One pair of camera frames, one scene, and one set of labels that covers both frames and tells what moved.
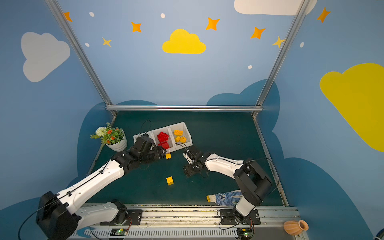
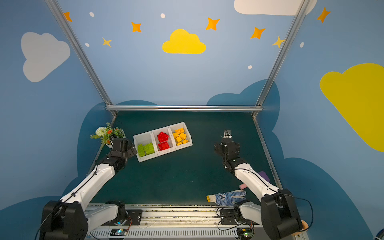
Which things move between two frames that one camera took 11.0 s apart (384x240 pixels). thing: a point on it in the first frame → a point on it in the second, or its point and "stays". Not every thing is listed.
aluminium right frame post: x=264 y=93 stays
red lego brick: x=162 y=137 stays
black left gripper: x=157 y=152 → x=130 y=151
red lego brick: x=164 y=145 stays
